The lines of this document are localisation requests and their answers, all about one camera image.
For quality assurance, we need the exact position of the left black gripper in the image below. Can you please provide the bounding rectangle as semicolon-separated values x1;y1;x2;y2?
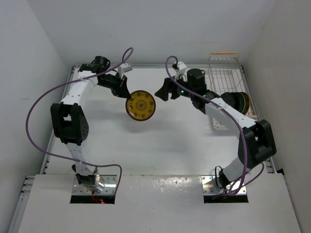
97;72;131;99

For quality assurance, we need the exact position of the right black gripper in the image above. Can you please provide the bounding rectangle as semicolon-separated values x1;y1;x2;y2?
155;73;195;101

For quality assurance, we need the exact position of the yellow patterned plate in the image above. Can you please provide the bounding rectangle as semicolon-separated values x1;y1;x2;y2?
242;92;251;115
125;90;156;121

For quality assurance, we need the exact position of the black plate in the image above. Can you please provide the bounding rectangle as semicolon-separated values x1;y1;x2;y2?
232;92;241;111
221;92;236;108

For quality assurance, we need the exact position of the black plate front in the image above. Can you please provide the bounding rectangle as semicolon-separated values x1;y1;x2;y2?
232;92;241;111

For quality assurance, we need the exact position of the blue floral green plate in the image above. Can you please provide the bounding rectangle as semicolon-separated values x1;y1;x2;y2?
241;92;247;115

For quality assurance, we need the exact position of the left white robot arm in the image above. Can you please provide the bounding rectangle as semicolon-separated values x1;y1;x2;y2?
51;56;132;194

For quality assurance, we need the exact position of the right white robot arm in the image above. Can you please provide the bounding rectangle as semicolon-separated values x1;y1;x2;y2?
155;68;276;190

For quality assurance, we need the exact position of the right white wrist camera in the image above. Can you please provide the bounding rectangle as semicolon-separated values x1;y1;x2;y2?
172;61;187;80

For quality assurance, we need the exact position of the wire dish rack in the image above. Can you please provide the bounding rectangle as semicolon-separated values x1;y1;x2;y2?
206;51;257;119

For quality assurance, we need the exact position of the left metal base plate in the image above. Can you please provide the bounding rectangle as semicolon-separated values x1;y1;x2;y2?
72;175;117;196

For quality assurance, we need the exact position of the metal base plate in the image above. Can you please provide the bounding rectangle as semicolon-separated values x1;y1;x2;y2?
201;175;247;196
72;175;117;196

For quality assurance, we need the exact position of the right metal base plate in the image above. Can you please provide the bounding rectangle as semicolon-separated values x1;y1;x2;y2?
201;175;247;196

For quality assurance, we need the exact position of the right aluminium table rail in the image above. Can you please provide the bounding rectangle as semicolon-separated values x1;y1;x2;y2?
240;65;285;176

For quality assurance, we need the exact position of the aluminium table rail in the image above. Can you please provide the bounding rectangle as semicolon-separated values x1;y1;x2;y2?
240;65;285;176
7;66;77;233

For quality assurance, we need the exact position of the left aluminium table rail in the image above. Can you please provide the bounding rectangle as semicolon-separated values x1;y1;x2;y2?
7;66;77;233

